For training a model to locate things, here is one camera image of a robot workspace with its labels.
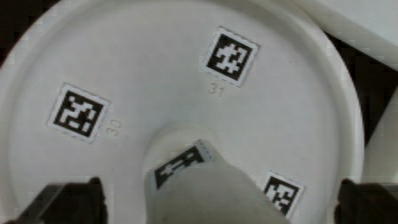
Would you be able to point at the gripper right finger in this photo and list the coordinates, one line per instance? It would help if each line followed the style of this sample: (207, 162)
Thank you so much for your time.
(367, 203)

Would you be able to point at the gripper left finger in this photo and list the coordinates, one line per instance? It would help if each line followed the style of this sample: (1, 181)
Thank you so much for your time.
(68, 204)

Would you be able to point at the white cylindrical table leg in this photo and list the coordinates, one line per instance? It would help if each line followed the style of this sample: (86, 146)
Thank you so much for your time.
(202, 191)

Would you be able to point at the white round table top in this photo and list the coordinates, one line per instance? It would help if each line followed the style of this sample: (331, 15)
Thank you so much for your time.
(143, 73)

